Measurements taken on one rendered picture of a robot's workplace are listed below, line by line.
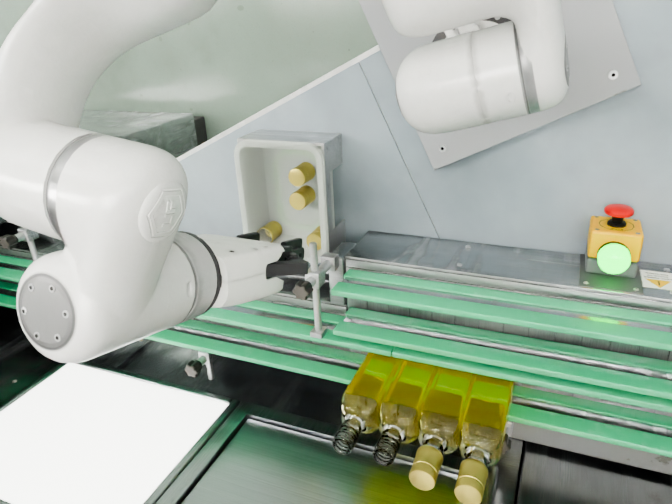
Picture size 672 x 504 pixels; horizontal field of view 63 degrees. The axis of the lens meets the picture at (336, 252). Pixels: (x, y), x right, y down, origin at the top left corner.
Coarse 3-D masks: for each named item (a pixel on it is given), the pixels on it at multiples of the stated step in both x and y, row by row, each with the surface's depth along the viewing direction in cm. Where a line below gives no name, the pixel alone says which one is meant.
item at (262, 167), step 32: (256, 160) 103; (288, 160) 103; (320, 160) 92; (256, 192) 105; (288, 192) 106; (320, 192) 95; (256, 224) 106; (288, 224) 109; (320, 224) 97; (320, 256) 100
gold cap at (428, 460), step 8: (424, 448) 71; (432, 448) 71; (416, 456) 71; (424, 456) 70; (432, 456) 70; (440, 456) 71; (416, 464) 69; (424, 464) 69; (432, 464) 69; (440, 464) 70; (416, 472) 68; (424, 472) 68; (432, 472) 68; (416, 480) 69; (424, 480) 68; (432, 480) 68; (424, 488) 69; (432, 488) 69
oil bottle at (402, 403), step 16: (400, 368) 85; (416, 368) 85; (432, 368) 85; (400, 384) 82; (416, 384) 81; (384, 400) 79; (400, 400) 78; (416, 400) 78; (384, 416) 77; (400, 416) 76; (416, 416) 76; (416, 432) 77
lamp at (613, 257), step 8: (600, 248) 81; (608, 248) 79; (616, 248) 79; (624, 248) 79; (600, 256) 80; (608, 256) 79; (616, 256) 79; (624, 256) 78; (600, 264) 80; (608, 264) 80; (616, 264) 79; (624, 264) 79; (608, 272) 80; (616, 272) 80
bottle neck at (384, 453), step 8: (384, 432) 75; (392, 432) 75; (400, 432) 75; (384, 440) 73; (392, 440) 74; (400, 440) 75; (376, 448) 72; (384, 448) 72; (392, 448) 73; (376, 456) 73; (384, 456) 74; (392, 456) 72; (384, 464) 73
